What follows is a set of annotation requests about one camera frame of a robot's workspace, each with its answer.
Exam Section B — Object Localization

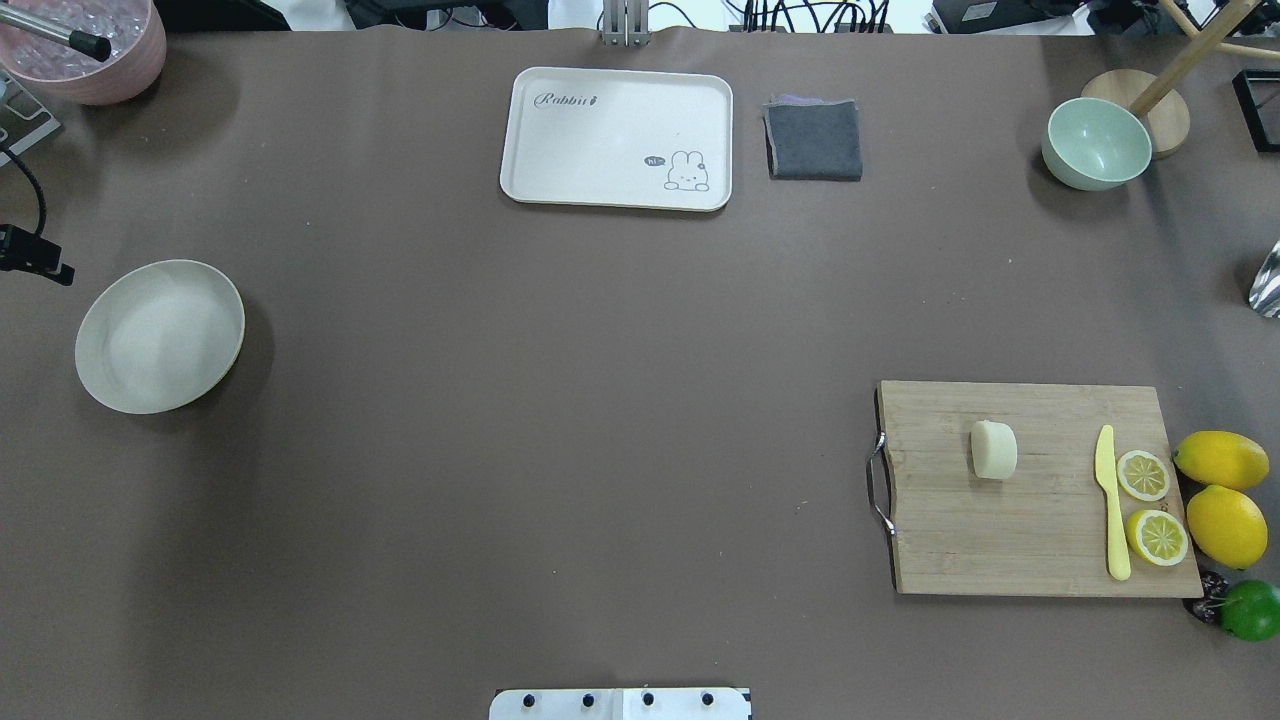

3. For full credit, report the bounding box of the cream rabbit tray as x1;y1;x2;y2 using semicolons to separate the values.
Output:
499;67;733;211

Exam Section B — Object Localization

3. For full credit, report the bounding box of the aluminium frame post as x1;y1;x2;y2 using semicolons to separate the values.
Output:
600;0;652;47

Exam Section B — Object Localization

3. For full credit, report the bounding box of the whole lemon outer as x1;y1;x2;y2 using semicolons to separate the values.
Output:
1172;430;1270;492

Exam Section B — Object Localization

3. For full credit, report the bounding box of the mint green bowl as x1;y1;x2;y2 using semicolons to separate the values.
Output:
1041;97;1153;191

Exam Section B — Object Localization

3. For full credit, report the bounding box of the cream round plate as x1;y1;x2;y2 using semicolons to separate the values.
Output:
74;259;246;415

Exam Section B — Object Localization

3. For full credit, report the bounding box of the white camera mast base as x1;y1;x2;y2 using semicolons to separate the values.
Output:
488;685;753;719

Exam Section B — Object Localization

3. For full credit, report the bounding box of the lemon half near lime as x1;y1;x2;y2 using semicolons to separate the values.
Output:
1124;509;1190;568

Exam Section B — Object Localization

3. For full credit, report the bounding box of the metal black-tipped muddler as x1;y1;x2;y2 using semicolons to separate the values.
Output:
1;3;113;61

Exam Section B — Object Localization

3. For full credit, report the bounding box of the black framed glass rack tray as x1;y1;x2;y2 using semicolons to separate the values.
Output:
1231;69;1279;152

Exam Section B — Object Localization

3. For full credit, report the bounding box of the stainless steel scoop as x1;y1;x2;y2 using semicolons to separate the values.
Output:
1245;241;1280;319

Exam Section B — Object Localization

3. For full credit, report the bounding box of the yellow plastic knife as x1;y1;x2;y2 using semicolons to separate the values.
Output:
1093;424;1132;582

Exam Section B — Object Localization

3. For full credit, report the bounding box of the green lime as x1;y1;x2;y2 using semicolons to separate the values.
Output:
1221;579;1279;642

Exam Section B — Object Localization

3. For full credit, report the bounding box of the white steamed bun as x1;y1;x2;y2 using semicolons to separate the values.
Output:
970;420;1019;480

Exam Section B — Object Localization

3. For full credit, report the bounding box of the whole lemon near lime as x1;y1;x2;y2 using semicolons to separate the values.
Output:
1187;486;1268;570

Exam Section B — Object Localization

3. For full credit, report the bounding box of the grey folded cloth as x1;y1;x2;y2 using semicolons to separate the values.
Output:
763;95;863;182

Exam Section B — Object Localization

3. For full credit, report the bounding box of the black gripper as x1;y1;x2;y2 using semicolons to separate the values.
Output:
1;224;76;286

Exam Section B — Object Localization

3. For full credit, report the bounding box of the pink bowl with ice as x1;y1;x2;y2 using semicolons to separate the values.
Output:
1;1;166;105

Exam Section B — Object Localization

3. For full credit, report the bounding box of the white cup rack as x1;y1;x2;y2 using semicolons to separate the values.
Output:
1;70;61;155

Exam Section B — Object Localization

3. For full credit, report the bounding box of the wooden cutting board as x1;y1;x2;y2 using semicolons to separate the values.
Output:
872;380;1201;598

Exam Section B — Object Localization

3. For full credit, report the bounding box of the wooden cup tree stand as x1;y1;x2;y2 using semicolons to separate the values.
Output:
1082;1;1277;160

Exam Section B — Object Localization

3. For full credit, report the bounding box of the lemon half far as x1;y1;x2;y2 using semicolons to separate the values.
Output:
1116;450;1174;502

